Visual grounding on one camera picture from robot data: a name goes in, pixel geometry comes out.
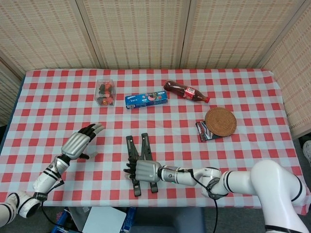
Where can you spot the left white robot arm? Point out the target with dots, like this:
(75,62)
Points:
(46,177)

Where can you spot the dark flat chocolate box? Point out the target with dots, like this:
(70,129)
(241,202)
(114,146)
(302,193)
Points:
(202,132)

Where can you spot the red white checkered tablecloth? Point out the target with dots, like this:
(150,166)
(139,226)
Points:
(170,121)

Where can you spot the blue Oreo cookie box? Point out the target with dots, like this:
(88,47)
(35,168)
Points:
(145,99)

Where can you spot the cola bottle with red label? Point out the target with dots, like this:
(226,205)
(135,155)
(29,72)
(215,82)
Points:
(184,91)

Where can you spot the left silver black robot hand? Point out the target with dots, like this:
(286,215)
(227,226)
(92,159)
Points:
(75,145)

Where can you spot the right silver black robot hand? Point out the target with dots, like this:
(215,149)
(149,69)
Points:
(145,171)

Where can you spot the blue plastic crate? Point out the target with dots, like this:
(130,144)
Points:
(62,221)

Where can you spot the black folding laptop stand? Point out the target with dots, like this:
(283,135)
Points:
(145,148)

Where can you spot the round woven rattan coaster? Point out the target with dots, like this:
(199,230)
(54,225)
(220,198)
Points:
(221,121)

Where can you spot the white shoe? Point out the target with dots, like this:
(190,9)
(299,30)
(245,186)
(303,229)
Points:
(308,153)

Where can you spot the white flat board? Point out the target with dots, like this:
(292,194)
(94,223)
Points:
(104,221)

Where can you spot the clear plastic snack box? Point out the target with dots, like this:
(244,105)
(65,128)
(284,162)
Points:
(105,93)

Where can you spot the woven bamboo screen panel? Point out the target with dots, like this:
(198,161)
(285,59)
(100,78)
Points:
(296,72)
(43,31)
(138,31)
(238,31)
(8,92)

